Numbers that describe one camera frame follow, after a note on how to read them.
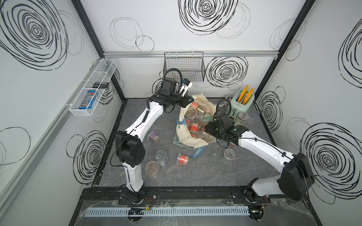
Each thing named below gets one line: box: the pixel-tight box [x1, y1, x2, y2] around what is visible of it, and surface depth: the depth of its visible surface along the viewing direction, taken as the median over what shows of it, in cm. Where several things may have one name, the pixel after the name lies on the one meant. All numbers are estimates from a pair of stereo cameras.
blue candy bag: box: [78, 89, 99, 110], surface depth 71 cm
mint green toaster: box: [228, 90, 256, 125], surface depth 98 cm
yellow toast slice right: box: [242, 88, 255, 105], surface depth 96 cm
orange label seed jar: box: [189, 123, 200, 138], surface depth 86 cm
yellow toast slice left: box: [237, 85, 250, 103], surface depth 99 cm
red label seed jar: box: [176, 152, 190, 165], surface depth 83 cm
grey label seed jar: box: [155, 149, 168, 167], surface depth 82 cm
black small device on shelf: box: [92, 81, 110, 89], surface depth 80 cm
